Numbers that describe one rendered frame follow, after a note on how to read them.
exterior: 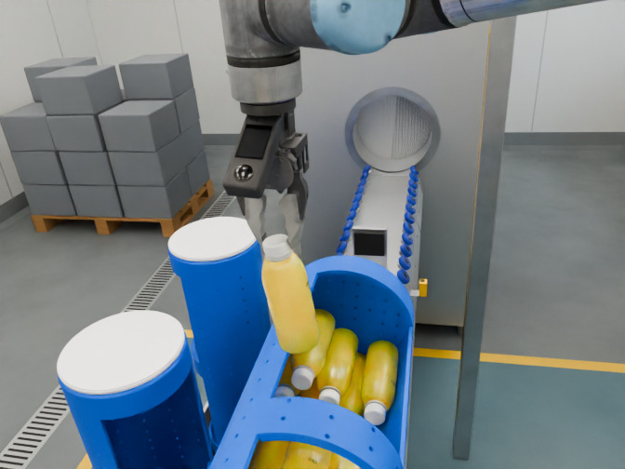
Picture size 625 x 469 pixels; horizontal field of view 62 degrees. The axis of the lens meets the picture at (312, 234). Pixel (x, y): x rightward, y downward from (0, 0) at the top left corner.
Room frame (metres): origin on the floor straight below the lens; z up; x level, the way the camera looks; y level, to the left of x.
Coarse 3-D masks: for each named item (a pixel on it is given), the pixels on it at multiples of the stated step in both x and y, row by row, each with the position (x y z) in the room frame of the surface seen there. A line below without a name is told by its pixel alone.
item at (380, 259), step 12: (360, 228) 1.34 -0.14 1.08; (372, 228) 1.33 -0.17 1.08; (384, 228) 1.33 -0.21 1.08; (360, 240) 1.32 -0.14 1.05; (372, 240) 1.31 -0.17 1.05; (384, 240) 1.32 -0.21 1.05; (360, 252) 1.32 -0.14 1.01; (372, 252) 1.31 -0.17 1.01; (384, 252) 1.32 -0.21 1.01; (384, 264) 1.32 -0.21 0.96
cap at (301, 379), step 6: (294, 372) 0.73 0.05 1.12; (300, 372) 0.72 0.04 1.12; (306, 372) 0.72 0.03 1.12; (294, 378) 0.72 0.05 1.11; (300, 378) 0.72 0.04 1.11; (306, 378) 0.71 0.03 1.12; (312, 378) 0.73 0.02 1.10; (294, 384) 0.72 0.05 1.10; (300, 384) 0.72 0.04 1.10; (306, 384) 0.71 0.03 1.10
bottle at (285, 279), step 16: (288, 256) 0.64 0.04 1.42; (272, 272) 0.63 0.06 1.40; (288, 272) 0.63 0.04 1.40; (304, 272) 0.65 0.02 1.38; (272, 288) 0.62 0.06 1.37; (288, 288) 0.62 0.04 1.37; (304, 288) 0.63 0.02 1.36; (272, 304) 0.63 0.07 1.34; (288, 304) 0.62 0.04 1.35; (304, 304) 0.63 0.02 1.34; (288, 320) 0.62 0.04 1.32; (304, 320) 0.62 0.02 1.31; (288, 336) 0.62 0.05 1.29; (304, 336) 0.62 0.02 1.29; (288, 352) 0.62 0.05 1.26; (304, 352) 0.62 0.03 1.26
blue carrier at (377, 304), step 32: (352, 256) 0.93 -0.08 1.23; (320, 288) 0.95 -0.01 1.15; (352, 288) 0.93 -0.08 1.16; (384, 288) 0.91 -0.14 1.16; (352, 320) 0.93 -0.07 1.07; (384, 320) 0.91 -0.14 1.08; (256, 384) 0.61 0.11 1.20; (256, 416) 0.53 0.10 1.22; (288, 416) 0.52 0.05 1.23; (320, 416) 0.51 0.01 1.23; (352, 416) 0.52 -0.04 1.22; (224, 448) 0.51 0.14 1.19; (352, 448) 0.48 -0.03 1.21; (384, 448) 0.50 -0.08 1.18
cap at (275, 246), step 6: (276, 234) 0.67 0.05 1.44; (282, 234) 0.67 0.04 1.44; (264, 240) 0.66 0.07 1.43; (270, 240) 0.66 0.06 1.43; (276, 240) 0.65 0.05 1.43; (282, 240) 0.65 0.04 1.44; (264, 246) 0.64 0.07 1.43; (270, 246) 0.64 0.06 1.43; (276, 246) 0.64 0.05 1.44; (282, 246) 0.64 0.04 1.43; (288, 246) 0.65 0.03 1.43; (270, 252) 0.64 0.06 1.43; (276, 252) 0.63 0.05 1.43; (282, 252) 0.64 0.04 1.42
